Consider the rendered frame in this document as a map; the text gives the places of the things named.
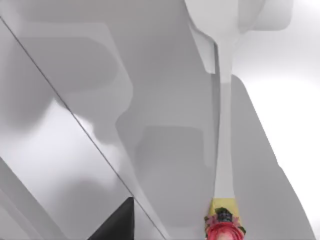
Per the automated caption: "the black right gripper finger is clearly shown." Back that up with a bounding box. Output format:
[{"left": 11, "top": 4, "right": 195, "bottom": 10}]
[{"left": 88, "top": 196, "right": 136, "bottom": 240}]

